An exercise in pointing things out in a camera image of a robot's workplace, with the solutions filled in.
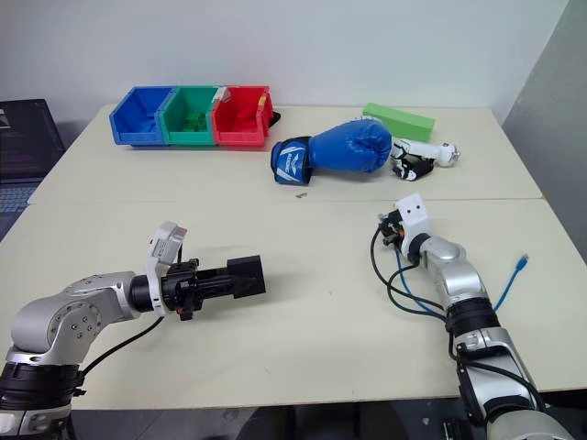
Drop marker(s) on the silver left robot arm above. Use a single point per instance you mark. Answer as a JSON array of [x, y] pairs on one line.
[[69, 311]]

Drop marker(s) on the small black box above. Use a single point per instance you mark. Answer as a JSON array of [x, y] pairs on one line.
[[250, 268]]

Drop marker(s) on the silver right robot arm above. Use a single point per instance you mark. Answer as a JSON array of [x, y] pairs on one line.
[[463, 284]]

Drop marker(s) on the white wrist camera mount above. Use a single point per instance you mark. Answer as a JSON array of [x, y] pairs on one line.
[[414, 215], [161, 243]]

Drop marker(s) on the flat black object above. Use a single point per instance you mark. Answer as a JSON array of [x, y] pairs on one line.
[[275, 118]]

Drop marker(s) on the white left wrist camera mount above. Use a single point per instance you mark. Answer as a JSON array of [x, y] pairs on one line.
[[161, 243]]

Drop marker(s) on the green rectangular block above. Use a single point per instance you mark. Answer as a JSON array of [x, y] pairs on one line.
[[401, 121]]

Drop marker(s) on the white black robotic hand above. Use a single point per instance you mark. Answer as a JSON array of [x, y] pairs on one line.
[[428, 151]]

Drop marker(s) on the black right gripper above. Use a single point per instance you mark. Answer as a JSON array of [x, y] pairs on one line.
[[397, 229]]

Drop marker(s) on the blue plastic storage bin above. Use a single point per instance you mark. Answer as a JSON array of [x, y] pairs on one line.
[[137, 117]]

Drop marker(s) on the dark laptop computer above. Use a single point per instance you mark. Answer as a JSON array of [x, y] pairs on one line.
[[25, 137]]

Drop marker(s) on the clear plastic bag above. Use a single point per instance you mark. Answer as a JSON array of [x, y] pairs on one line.
[[222, 94]]

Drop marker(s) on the green plastic storage bin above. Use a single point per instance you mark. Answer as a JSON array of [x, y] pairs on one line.
[[183, 103]]

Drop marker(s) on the green blocks pile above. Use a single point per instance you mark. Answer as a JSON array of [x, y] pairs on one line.
[[195, 123]]

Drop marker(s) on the red plastic storage bin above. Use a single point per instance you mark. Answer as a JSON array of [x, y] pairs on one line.
[[238, 124]]

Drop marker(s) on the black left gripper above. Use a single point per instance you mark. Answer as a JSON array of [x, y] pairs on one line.
[[180, 288]]

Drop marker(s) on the blue boxing glove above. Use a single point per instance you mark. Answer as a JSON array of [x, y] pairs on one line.
[[348, 146]]

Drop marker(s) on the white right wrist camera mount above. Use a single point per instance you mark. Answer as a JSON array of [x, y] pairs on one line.
[[414, 215]]

